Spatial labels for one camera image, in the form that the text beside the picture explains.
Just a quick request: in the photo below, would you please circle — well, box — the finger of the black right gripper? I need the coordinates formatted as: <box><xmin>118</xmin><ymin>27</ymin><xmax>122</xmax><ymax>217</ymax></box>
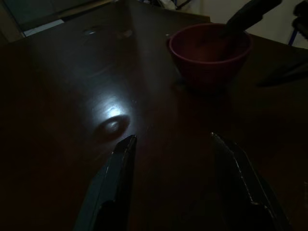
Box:
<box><xmin>257</xmin><ymin>60</ymin><xmax>308</xmax><ymax>87</ymax></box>
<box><xmin>225</xmin><ymin>0</ymin><xmax>282</xmax><ymax>40</ymax></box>

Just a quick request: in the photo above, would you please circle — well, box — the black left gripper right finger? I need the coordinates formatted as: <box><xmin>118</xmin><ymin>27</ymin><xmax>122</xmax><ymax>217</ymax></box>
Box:
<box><xmin>210</xmin><ymin>132</ymin><xmax>293</xmax><ymax>231</ymax></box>

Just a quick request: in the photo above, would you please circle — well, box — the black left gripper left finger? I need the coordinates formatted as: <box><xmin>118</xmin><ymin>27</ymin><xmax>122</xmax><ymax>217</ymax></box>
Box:
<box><xmin>73</xmin><ymin>134</ymin><xmax>138</xmax><ymax>231</ymax></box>

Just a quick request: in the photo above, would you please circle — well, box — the red bowl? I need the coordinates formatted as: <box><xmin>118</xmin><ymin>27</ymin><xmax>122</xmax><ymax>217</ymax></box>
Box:
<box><xmin>168</xmin><ymin>23</ymin><xmax>253</xmax><ymax>91</ymax></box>

